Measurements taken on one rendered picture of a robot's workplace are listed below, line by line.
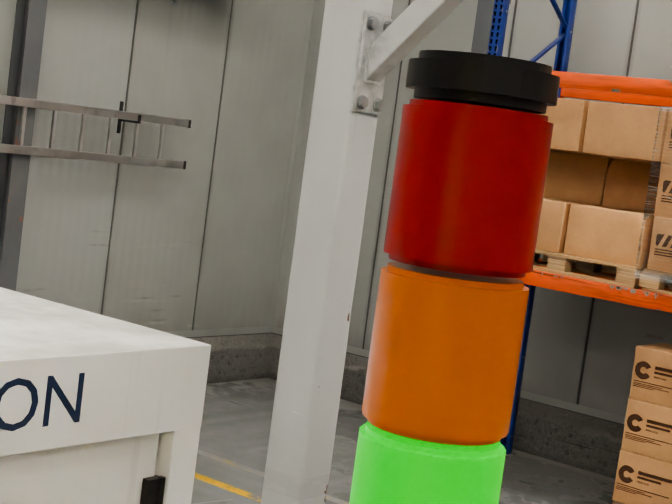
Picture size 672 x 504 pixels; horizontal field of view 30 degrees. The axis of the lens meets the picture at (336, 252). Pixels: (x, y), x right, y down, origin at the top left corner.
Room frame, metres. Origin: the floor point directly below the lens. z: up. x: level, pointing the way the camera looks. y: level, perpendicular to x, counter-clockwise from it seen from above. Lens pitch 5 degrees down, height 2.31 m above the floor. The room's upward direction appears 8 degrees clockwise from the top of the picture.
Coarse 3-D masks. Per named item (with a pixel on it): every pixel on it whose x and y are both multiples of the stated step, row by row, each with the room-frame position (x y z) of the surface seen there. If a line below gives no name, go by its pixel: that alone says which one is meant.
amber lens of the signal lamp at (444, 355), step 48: (384, 288) 0.41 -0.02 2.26; (432, 288) 0.39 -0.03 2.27; (480, 288) 0.40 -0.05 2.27; (528, 288) 0.42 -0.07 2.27; (384, 336) 0.40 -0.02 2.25; (432, 336) 0.39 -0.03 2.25; (480, 336) 0.39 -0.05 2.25; (384, 384) 0.40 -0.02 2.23; (432, 384) 0.39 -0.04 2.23; (480, 384) 0.39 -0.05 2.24; (432, 432) 0.39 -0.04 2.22; (480, 432) 0.40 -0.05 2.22
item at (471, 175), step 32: (416, 128) 0.40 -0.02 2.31; (448, 128) 0.39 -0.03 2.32; (480, 128) 0.39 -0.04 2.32; (512, 128) 0.39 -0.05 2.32; (544, 128) 0.40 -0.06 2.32; (416, 160) 0.40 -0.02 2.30; (448, 160) 0.39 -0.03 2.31; (480, 160) 0.39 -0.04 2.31; (512, 160) 0.39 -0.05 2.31; (544, 160) 0.41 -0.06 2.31; (416, 192) 0.40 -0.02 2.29; (448, 192) 0.39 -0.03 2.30; (480, 192) 0.39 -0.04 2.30; (512, 192) 0.40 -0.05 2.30; (416, 224) 0.40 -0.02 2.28; (448, 224) 0.39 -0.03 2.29; (480, 224) 0.39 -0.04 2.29; (512, 224) 0.40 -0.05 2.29; (416, 256) 0.40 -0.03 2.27; (448, 256) 0.39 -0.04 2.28; (480, 256) 0.39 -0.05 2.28; (512, 256) 0.40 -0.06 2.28
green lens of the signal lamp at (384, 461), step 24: (360, 432) 0.41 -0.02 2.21; (384, 432) 0.41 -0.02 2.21; (360, 456) 0.41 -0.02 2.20; (384, 456) 0.40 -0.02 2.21; (408, 456) 0.39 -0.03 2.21; (432, 456) 0.39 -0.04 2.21; (456, 456) 0.40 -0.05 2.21; (480, 456) 0.40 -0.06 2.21; (504, 456) 0.41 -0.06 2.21; (360, 480) 0.41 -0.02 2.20; (384, 480) 0.40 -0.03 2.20; (408, 480) 0.39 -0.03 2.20; (432, 480) 0.39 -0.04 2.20; (456, 480) 0.39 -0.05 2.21; (480, 480) 0.40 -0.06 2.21
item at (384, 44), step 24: (432, 0) 2.87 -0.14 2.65; (456, 0) 2.87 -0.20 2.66; (384, 24) 3.00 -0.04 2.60; (408, 24) 2.90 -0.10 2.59; (432, 24) 2.91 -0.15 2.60; (360, 48) 2.95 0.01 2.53; (384, 48) 2.94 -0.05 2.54; (408, 48) 2.94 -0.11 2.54; (360, 72) 2.95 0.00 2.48; (384, 72) 2.98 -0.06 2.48; (360, 96) 2.96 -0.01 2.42
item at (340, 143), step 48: (336, 0) 3.00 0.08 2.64; (384, 0) 3.01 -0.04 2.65; (336, 48) 2.99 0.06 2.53; (336, 96) 2.97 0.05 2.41; (336, 144) 2.96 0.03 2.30; (336, 192) 2.95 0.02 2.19; (336, 240) 2.96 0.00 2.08; (336, 288) 2.98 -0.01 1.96; (288, 336) 3.00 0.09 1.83; (336, 336) 3.00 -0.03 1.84; (288, 384) 2.99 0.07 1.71; (336, 384) 3.02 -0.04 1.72; (288, 432) 2.98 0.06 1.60; (288, 480) 2.97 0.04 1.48
